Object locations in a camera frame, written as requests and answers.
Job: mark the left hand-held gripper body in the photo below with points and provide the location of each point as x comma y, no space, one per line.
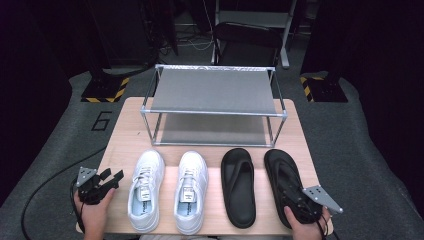
91,193

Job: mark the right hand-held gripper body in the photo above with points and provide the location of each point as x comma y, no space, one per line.
316,198

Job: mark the white sneaker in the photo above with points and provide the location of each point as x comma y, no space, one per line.
150,163
194,163

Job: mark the black flip-flop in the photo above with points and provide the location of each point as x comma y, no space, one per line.
276,160
238,213

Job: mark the metal shoe rack grey shelves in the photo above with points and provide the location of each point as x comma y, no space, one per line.
213,90

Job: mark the person's left hand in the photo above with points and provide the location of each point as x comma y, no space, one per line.
93,215

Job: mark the person's right hand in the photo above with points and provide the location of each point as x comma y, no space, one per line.
308,231

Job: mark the yellow black striped stand base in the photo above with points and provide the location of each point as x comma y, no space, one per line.
321,91
110,91

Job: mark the black chair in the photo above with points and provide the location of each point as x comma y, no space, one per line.
246,33

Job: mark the white metal desk frame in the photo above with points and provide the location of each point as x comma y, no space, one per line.
253,18

